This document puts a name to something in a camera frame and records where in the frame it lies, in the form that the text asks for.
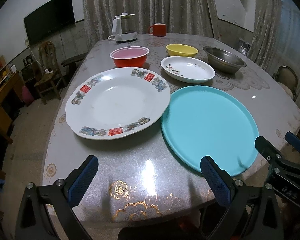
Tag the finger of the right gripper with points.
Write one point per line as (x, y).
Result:
(270, 153)
(293, 140)

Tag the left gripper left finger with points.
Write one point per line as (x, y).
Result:
(34, 220)

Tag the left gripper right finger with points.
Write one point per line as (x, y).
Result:
(250, 212)

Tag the turquoise round plate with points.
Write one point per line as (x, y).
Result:
(201, 121)

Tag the stainless steel bowl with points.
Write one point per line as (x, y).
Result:
(223, 60)

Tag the large white patterned plate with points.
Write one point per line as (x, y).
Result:
(117, 103)

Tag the white oval rose dish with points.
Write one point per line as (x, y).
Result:
(187, 69)

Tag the yellow bowl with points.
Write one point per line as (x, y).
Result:
(181, 50)

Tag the red plastic bowl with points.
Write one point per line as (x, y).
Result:
(133, 56)

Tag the upholstered chair right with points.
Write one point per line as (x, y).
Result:
(288, 80)

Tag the right window curtain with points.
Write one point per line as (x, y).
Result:
(276, 39)

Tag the wooden chair left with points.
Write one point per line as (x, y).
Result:
(52, 78)

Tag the wooden shelf cabinet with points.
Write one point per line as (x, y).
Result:
(9, 82)

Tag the dark wooden bench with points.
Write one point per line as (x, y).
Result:
(72, 62)

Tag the red mug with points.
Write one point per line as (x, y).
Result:
(157, 29)

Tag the beige curtain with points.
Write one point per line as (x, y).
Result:
(196, 17)

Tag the white electric kettle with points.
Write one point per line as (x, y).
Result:
(124, 28)

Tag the black wall television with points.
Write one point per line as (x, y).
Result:
(53, 16)

